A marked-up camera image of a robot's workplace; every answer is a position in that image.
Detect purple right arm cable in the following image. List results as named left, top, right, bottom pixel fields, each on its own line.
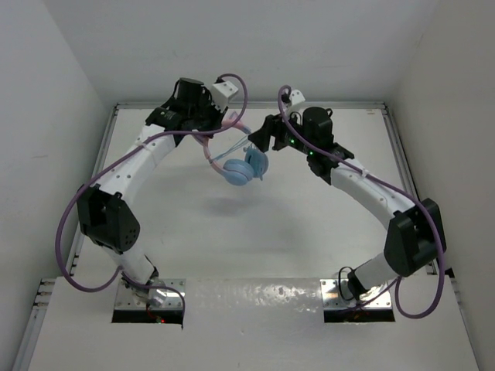
left=278, top=84, right=446, bottom=318

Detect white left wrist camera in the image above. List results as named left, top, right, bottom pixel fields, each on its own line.
left=210, top=81, right=239, bottom=111

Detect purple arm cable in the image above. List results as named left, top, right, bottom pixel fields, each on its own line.
left=56, top=73, right=248, bottom=320
left=278, top=84, right=446, bottom=318

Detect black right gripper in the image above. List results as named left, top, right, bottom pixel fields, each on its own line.
left=249, top=106, right=314, bottom=155

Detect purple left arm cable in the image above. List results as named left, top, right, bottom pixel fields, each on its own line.
left=56, top=73, right=248, bottom=320

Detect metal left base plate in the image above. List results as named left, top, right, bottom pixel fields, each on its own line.
left=114, top=279, right=183, bottom=311

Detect white aluminium table frame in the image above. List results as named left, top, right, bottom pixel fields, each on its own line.
left=11, top=100, right=464, bottom=371

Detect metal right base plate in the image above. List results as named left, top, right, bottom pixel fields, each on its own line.
left=320, top=278, right=394, bottom=309

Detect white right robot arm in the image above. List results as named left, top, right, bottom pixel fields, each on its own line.
left=249, top=107, right=446, bottom=301

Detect pink blue cat-ear headphones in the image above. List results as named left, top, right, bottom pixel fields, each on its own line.
left=195, top=120, right=269, bottom=186

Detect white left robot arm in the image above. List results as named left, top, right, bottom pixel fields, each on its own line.
left=77, top=78, right=238, bottom=285

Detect white front cover board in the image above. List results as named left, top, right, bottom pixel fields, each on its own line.
left=29, top=278, right=477, bottom=370

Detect thin blue headphone cable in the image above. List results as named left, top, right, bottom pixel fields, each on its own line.
left=210, top=134, right=258, bottom=163

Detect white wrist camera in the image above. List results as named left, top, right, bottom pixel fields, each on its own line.
left=285, top=90, right=306, bottom=115
left=210, top=81, right=239, bottom=111

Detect metal base plate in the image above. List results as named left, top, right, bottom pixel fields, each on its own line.
left=114, top=279, right=183, bottom=311
left=320, top=278, right=394, bottom=309

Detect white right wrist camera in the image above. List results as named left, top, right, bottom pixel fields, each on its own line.
left=285, top=90, right=306, bottom=115

